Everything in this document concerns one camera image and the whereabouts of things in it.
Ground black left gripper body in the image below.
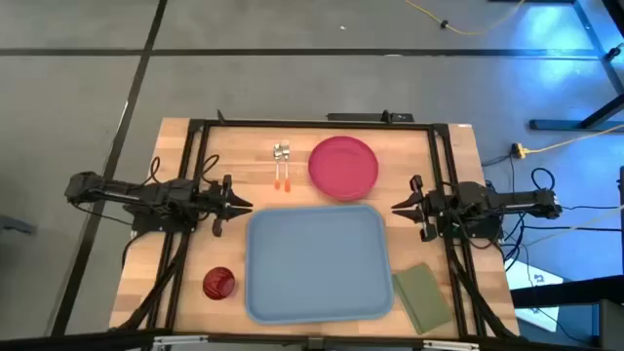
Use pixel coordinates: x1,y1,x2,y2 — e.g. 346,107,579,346
194,174,234,239

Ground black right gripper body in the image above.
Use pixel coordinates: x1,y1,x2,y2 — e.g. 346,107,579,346
409,174,459,243

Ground red translucent cup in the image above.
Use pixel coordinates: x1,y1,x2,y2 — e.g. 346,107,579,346
202,265,237,301

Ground red round plate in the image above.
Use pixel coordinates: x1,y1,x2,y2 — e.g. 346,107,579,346
307,136,380,203

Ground blue plastic tray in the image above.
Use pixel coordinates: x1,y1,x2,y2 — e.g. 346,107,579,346
244,204,395,326

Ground green folded cloth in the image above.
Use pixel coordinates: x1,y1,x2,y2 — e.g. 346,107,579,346
392,262,454,336

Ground black clamp bar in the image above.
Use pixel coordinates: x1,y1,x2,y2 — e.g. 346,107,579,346
326,109,415,124

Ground white floor box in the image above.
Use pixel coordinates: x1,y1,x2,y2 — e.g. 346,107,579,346
505,259,565,333

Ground black floor beam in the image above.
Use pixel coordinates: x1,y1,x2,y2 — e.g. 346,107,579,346
509,274,624,309

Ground grey cabinet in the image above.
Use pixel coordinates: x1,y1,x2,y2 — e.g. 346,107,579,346
598,298,624,351

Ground black cable loop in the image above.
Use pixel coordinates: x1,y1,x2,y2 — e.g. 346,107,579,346
147,155,163,185
200,154,221,185
529,167,557,192

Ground blue cable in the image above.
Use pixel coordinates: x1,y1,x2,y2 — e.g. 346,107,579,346
500,227,527,274

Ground black cable bundle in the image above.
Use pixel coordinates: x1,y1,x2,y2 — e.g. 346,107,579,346
114,231,192,332
447,238,521,341

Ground black table rig frame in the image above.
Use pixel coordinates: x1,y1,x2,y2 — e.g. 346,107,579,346
145,109,488,342

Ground silver metal bracket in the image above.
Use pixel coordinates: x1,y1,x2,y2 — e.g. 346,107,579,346
421,339,483,351
152,334,210,350

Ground pale thin cable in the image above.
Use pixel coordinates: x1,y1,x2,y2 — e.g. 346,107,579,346
524,204,624,248

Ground yellow extension cable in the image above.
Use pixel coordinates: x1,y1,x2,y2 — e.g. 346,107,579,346
525,124,624,155

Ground yellow floor cable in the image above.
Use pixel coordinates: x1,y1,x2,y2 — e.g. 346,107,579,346
404,0,527,37

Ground black floor stand frame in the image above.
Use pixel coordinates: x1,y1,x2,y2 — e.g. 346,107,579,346
487,0,624,133

